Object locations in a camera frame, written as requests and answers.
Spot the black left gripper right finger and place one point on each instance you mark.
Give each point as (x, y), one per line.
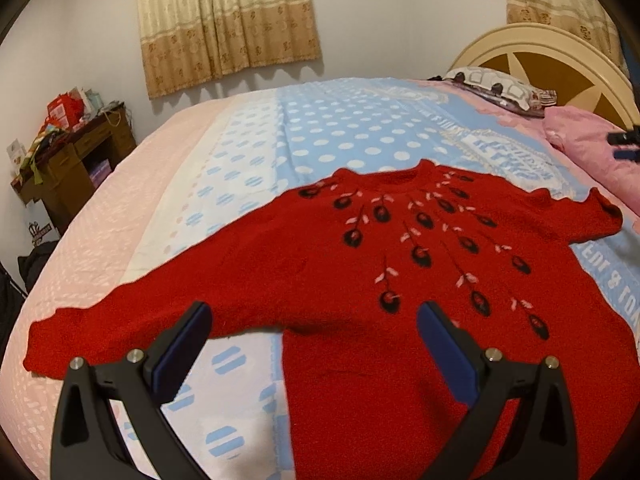
(541, 442)

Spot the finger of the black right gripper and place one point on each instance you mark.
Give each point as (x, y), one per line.
(624, 138)
(630, 155)

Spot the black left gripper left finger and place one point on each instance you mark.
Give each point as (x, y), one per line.
(87, 443)

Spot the red knit sweater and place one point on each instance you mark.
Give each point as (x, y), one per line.
(341, 268)

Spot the pink quilt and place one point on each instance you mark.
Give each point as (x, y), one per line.
(581, 136)

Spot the cream wooden headboard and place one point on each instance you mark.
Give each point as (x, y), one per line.
(550, 58)

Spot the white patterned pillow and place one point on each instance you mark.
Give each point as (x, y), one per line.
(503, 90)

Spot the beige curtain at right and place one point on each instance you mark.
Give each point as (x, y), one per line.
(586, 19)

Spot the white printed bag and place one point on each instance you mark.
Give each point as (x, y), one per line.
(39, 225)

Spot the dark wooden desk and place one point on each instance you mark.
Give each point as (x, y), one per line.
(62, 177)

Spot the blue polka dot bedspread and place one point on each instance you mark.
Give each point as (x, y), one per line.
(214, 163)

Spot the white box on desk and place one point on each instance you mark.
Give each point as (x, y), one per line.
(17, 154)

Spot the red gift bag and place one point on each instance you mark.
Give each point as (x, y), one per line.
(66, 111)

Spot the beige patterned curtain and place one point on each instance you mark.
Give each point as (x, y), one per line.
(185, 43)

